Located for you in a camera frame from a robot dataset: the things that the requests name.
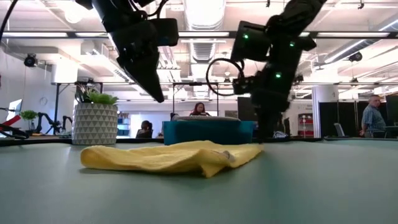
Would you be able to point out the green table mat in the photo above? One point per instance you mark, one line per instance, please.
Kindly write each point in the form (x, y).
(186, 199)

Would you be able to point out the small green background plant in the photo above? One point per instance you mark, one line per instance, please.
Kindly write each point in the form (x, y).
(28, 115)

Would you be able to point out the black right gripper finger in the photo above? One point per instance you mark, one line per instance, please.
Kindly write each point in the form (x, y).
(262, 124)
(275, 123)

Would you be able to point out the yellow microfiber towel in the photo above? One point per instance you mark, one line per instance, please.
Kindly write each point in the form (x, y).
(155, 157)

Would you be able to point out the red padded bar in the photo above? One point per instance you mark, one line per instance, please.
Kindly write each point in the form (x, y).
(12, 120)

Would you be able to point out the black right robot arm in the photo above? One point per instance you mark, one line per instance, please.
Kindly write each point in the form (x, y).
(298, 15)

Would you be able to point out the small tilted monitor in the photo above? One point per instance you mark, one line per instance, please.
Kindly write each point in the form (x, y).
(15, 109)

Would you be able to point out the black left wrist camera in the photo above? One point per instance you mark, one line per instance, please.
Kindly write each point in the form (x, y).
(166, 31)

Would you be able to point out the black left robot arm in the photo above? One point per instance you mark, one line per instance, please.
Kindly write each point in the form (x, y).
(118, 12)

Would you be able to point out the red storage shelf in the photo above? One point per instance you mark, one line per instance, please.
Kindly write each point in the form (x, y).
(305, 124)

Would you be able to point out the black background robot arm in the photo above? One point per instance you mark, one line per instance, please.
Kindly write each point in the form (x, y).
(66, 123)
(46, 123)

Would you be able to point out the black background rig frame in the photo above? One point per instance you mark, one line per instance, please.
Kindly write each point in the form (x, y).
(195, 83)

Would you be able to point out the succulent in triangle-patterned pot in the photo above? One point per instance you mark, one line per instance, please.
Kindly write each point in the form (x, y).
(94, 124)

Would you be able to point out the grey office chair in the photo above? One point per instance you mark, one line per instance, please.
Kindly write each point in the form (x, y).
(339, 130)

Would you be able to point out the black room partition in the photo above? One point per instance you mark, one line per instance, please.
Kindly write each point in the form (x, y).
(342, 115)

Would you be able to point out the person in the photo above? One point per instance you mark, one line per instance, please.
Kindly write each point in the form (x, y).
(145, 129)
(373, 119)
(199, 109)

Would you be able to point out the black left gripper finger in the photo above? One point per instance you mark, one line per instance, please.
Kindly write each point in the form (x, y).
(141, 77)
(155, 81)

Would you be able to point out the blue plastic bin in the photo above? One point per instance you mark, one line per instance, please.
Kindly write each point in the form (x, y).
(208, 132)

